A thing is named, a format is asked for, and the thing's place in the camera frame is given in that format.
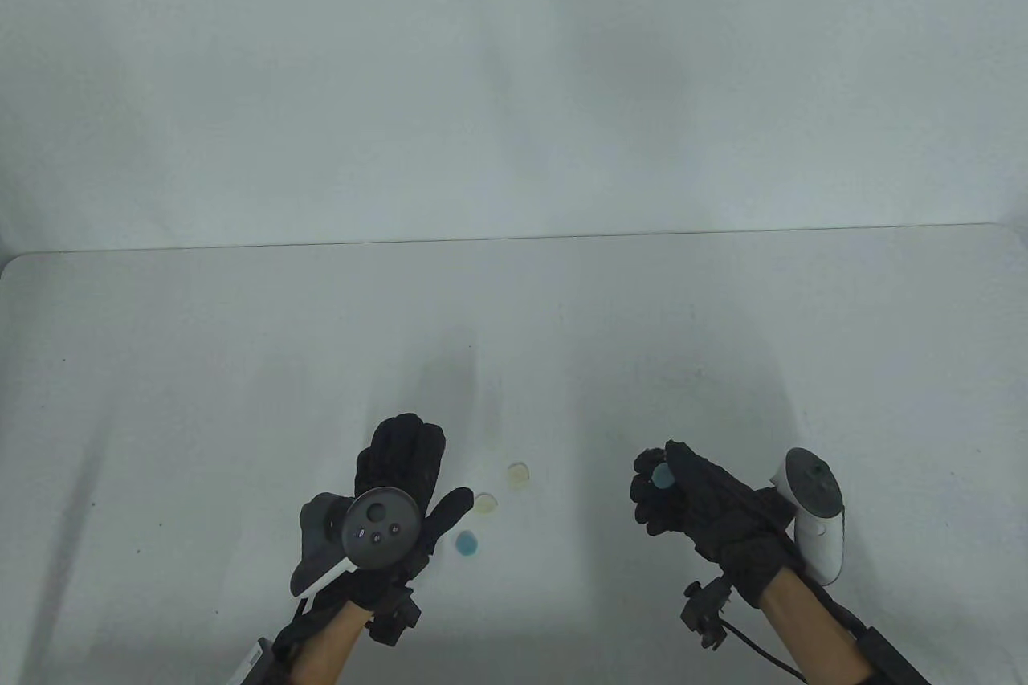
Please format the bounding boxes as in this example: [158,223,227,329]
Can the person's left hand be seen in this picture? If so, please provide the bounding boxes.
[333,413,475,614]

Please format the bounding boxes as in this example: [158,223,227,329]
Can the thin black cable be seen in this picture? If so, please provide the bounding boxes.
[719,616,806,679]

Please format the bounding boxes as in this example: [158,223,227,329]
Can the black wrist camera with strap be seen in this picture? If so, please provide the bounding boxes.
[810,581,932,685]
[235,595,354,685]

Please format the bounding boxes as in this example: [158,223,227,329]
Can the white and grey left controller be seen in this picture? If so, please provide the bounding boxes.
[288,486,423,600]

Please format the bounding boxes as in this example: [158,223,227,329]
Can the white and grey right controller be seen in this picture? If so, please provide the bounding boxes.
[772,447,846,587]

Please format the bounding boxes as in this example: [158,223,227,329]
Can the white and grey controller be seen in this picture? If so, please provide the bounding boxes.
[772,447,846,587]
[288,486,423,600]

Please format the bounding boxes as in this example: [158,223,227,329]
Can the person's right forearm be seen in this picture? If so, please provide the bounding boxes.
[758,563,870,685]

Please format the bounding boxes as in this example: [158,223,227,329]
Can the black glove sensor module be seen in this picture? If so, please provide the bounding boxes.
[680,579,732,650]
[367,585,423,646]

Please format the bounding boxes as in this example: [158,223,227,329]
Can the person's right hand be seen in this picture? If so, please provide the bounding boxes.
[630,440,802,610]

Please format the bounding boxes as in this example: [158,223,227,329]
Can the person's left forearm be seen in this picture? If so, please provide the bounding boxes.
[288,603,373,685]

